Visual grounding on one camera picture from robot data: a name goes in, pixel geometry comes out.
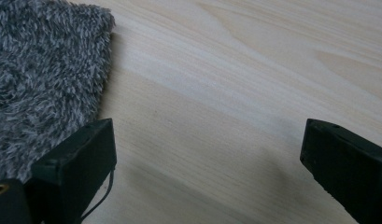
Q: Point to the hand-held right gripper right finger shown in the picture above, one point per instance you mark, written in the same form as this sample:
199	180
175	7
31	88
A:
350	168

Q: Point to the grey fluffy cloth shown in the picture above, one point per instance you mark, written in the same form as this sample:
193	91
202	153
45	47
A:
39	62

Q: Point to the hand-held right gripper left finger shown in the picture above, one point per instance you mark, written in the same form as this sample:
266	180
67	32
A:
73	168

